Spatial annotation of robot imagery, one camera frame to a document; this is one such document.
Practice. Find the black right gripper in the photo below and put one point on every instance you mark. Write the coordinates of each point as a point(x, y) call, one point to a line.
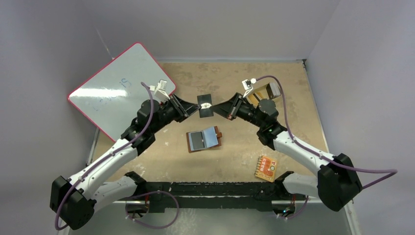
point(234, 106)

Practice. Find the brown leather card holder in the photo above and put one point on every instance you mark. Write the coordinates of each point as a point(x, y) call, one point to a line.
point(212, 138)

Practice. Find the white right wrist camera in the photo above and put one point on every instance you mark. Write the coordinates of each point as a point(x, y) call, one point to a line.
point(248, 86)

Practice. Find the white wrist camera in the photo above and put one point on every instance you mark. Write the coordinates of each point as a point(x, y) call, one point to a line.
point(248, 86)
point(159, 91)

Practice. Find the pink framed whiteboard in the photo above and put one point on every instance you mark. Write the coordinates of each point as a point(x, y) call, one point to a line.
point(111, 98)

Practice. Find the orange spiral notebook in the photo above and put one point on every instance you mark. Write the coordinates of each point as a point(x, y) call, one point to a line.
point(266, 168)

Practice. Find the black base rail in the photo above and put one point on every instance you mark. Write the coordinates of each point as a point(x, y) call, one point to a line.
point(260, 196)

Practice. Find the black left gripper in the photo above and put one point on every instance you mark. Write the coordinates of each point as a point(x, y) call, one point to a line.
point(183, 108)

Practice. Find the beige oval tray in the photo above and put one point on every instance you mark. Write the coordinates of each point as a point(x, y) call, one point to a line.
point(257, 95)

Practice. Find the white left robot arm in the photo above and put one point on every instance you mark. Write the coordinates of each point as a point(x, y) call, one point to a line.
point(75, 199)

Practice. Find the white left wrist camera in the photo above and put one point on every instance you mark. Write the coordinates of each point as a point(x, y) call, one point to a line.
point(159, 91)

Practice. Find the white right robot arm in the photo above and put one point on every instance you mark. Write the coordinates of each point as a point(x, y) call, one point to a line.
point(333, 180)

